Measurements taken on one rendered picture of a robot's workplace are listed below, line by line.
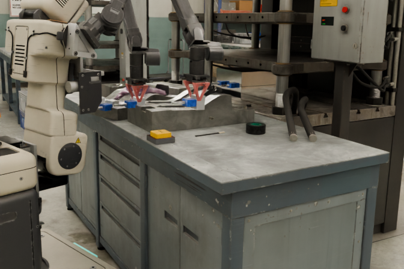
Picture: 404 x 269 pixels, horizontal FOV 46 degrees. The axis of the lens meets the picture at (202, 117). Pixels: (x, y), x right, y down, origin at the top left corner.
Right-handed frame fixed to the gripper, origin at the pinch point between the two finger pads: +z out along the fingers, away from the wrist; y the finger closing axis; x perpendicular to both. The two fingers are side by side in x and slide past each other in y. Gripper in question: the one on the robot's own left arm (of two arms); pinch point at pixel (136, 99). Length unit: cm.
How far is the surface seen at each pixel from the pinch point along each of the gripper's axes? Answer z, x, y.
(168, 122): 7.0, -5.9, -19.0
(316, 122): 17, -93, -10
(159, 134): 7.7, 5.3, -34.7
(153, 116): 4.1, 0.9, -19.1
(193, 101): -3.1, -10.8, -31.2
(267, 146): 11, -28, -55
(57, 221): 90, 15, 98
